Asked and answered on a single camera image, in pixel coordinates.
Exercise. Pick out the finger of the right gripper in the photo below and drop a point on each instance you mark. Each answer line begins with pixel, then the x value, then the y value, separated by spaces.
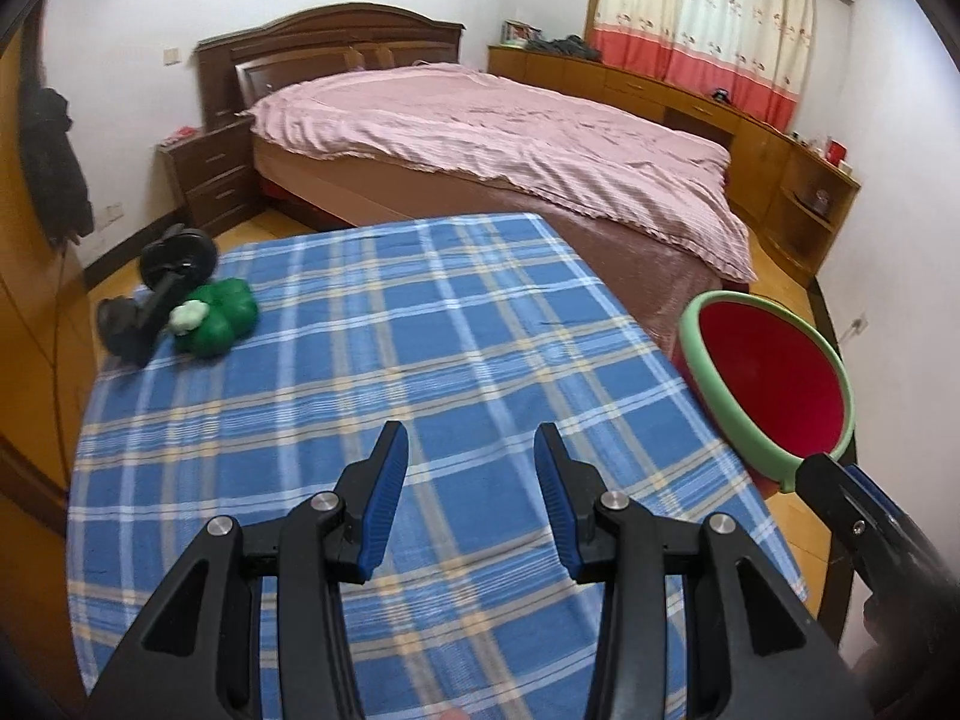
pixel 890 553

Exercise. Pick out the green bin with red liner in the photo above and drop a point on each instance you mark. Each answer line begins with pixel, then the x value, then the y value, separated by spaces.
pixel 770 382

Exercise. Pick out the pink bed quilt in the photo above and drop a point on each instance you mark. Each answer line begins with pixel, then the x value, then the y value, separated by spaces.
pixel 589 158

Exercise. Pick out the dark clothes on cabinet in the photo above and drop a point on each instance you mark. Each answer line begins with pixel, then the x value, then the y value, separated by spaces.
pixel 572 46

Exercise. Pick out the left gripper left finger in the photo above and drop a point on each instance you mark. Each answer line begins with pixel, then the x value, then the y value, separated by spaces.
pixel 336 538

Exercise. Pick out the dark wooden headboard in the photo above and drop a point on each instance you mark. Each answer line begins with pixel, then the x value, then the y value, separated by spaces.
pixel 237 68

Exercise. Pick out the long wooden cabinet desk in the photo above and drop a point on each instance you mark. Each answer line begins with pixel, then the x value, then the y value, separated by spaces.
pixel 789 195

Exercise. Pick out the red cup on cabinet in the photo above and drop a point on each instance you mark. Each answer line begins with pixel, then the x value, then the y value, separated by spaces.
pixel 835 152

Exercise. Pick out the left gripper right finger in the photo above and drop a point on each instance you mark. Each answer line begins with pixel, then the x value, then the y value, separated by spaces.
pixel 603 537

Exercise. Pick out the dark wooden nightstand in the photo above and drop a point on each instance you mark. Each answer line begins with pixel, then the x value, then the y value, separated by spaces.
pixel 212 176

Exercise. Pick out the cream and red curtain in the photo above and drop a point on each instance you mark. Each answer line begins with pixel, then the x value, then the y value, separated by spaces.
pixel 758 51

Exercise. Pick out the black hanging jacket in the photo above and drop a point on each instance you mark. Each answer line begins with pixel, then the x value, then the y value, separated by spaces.
pixel 53 176

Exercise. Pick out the green clover toy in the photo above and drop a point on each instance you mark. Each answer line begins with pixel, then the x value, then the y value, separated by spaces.
pixel 214 318

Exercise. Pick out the black ab wheel roller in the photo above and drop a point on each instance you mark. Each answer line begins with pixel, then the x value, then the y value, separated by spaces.
pixel 181 260

